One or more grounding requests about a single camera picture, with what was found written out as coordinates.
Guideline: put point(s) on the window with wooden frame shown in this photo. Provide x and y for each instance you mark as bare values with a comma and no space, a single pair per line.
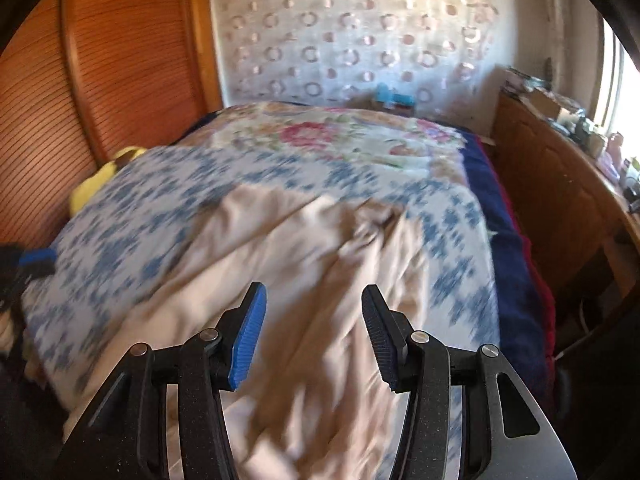
617,109

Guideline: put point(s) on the wooden sideboard cabinet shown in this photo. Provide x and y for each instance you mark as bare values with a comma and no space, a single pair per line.
575,220

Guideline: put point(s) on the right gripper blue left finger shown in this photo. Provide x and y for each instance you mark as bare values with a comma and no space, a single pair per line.
240,329

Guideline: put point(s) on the beige printed t-shirt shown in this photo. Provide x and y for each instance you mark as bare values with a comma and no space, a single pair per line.
313,405

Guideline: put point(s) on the navy blue blanket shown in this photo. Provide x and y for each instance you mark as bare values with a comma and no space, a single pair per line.
525,303

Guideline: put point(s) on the circle patterned sheer curtain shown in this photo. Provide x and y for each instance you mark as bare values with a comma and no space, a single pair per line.
428,53

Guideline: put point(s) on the teal item on box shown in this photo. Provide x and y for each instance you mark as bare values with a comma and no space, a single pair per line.
386,98

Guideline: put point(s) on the blue floral white bedspread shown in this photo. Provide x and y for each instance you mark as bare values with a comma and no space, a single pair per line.
117,251

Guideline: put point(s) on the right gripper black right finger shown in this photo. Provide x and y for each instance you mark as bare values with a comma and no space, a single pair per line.
389,331

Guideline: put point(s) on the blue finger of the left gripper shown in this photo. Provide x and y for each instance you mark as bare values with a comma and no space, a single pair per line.
34,256

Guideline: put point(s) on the pink floral quilt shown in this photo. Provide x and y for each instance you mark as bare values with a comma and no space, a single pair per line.
411,145

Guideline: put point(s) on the yellow plush toy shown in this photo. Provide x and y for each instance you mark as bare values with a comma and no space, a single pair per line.
83,192

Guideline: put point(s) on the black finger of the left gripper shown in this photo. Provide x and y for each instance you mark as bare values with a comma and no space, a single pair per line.
35,270

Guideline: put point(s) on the pink figurine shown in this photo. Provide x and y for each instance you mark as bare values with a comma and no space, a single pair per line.
614,150

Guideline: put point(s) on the cardboard box on cabinet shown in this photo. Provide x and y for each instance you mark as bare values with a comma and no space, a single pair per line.
547,105

